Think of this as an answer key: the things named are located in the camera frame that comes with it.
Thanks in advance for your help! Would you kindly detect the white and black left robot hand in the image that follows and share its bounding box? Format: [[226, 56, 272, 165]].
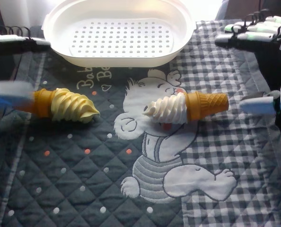
[[0, 25, 52, 114]]

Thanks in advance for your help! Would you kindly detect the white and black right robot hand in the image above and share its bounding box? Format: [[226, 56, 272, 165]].
[[214, 9, 281, 119]]

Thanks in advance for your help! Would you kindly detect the yellow fruit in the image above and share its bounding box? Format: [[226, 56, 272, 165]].
[[33, 87, 101, 124]]

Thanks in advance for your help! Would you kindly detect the white swirl toy ice cream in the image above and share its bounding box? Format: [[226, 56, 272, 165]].
[[142, 91, 229, 125]]

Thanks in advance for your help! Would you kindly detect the white perforated basket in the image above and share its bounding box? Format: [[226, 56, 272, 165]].
[[41, 0, 197, 68]]

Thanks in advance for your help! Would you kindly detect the grey quilt with printed bear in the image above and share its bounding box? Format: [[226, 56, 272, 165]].
[[0, 18, 281, 227]]

